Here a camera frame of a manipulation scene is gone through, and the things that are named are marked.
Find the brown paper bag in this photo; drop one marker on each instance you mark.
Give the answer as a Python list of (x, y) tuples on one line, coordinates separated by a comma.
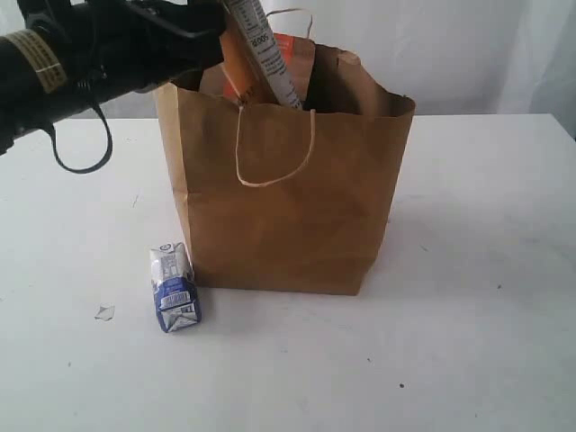
[(276, 199)]

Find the small milk carton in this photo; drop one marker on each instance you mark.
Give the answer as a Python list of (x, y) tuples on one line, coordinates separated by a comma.
[(175, 293)]

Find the small clear plastic scrap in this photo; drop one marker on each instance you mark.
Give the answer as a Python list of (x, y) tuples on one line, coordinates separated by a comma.
[(105, 313)]

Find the brown pouch orange label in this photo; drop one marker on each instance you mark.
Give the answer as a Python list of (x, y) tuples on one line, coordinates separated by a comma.
[(298, 54)]

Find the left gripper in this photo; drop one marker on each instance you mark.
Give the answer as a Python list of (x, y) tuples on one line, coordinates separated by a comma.
[(95, 51)]

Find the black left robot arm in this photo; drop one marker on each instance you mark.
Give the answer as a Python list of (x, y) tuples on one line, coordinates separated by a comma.
[(21, 118)]

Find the spaghetti packet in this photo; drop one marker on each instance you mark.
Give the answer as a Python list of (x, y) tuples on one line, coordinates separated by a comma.
[(255, 28)]

